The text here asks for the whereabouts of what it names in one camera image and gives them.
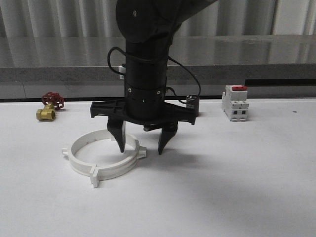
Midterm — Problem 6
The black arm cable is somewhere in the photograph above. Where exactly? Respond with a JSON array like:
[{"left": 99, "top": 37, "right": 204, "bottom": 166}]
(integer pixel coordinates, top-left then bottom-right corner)
[{"left": 107, "top": 46, "right": 201, "bottom": 104}]

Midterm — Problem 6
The white circuit breaker red switch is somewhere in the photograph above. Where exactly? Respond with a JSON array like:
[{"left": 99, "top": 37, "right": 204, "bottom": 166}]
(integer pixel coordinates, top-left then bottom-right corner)
[{"left": 222, "top": 85, "right": 249, "bottom": 121}]

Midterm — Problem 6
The white half pipe clamp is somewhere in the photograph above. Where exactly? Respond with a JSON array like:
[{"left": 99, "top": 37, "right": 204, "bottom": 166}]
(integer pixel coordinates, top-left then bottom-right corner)
[
  {"left": 91, "top": 134, "right": 146, "bottom": 181},
  {"left": 62, "top": 129, "right": 112, "bottom": 188}
]

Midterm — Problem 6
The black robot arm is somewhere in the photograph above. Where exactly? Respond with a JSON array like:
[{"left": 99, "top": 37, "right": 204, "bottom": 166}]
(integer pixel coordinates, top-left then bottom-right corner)
[{"left": 90, "top": 0, "right": 211, "bottom": 153}]

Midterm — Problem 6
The black cylindrical capacitor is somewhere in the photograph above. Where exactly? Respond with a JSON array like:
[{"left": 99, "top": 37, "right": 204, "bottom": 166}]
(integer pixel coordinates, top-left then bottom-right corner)
[{"left": 186, "top": 95, "right": 199, "bottom": 117}]

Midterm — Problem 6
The grey stone counter ledge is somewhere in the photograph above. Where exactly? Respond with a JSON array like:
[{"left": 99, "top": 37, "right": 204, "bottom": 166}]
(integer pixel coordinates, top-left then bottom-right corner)
[{"left": 0, "top": 35, "right": 316, "bottom": 100}]

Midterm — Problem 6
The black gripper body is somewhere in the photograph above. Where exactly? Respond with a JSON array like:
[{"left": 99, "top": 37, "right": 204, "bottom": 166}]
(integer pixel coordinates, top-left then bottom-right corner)
[{"left": 90, "top": 85, "right": 197, "bottom": 131}]

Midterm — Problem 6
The brass valve red handwheel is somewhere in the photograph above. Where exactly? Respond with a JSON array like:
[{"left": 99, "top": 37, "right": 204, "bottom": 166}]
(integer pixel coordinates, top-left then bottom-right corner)
[{"left": 36, "top": 92, "right": 64, "bottom": 121}]

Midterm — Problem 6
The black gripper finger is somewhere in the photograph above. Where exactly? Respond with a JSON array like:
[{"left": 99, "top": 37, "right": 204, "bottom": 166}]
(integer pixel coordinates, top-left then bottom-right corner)
[
  {"left": 107, "top": 117, "right": 126, "bottom": 153},
  {"left": 158, "top": 122, "right": 177, "bottom": 155}
]

